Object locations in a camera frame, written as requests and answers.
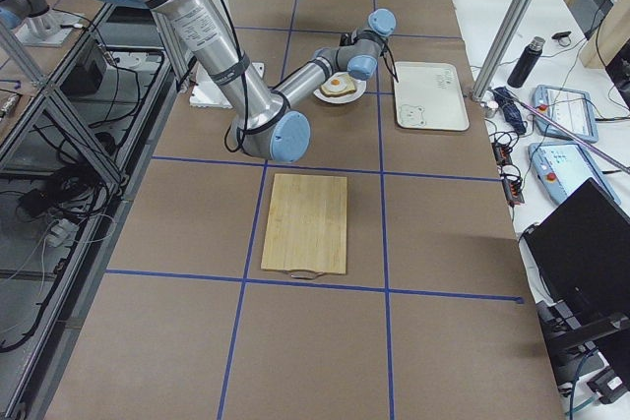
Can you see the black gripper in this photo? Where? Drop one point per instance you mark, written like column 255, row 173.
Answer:
column 347, row 39

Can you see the white round plate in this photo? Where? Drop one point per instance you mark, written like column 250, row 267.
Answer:
column 360, row 85

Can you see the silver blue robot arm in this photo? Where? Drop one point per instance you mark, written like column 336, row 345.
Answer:
column 266, row 124

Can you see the background silver blue robot arm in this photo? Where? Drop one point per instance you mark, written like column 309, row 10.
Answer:
column 34, row 22

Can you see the bread slice under egg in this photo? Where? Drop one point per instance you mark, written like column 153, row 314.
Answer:
column 351, row 91

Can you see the fried egg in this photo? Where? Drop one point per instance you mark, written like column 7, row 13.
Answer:
column 336, row 85

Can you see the cream bear serving tray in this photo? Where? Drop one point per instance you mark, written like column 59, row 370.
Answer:
column 428, row 96

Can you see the black water bottle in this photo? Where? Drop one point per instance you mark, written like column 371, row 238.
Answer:
column 526, row 62

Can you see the wooden cutting board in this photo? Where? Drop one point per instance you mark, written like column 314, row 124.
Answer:
column 306, row 232

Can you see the upper teach pendant tablet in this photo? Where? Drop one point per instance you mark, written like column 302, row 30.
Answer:
column 571, row 109

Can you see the teach pendant tablet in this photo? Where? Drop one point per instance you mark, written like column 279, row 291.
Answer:
column 563, row 167
column 571, row 109

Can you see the lower teach pendant tablet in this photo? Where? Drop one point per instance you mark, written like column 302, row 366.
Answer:
column 563, row 167

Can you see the black laptop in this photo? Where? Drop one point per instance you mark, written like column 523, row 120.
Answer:
column 582, row 252

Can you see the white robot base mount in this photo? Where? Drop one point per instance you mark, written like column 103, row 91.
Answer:
column 205, row 93

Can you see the aluminium frame post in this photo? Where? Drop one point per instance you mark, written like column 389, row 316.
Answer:
column 513, row 17

